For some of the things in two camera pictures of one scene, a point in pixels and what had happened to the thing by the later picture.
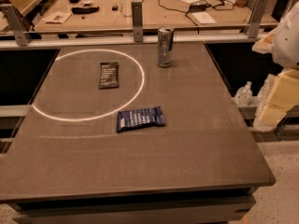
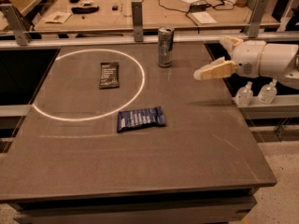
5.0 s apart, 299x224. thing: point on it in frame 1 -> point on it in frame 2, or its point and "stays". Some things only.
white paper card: [58, 18] stays
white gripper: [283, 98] -> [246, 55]
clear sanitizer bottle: [244, 94] stays
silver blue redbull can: [165, 35] stays
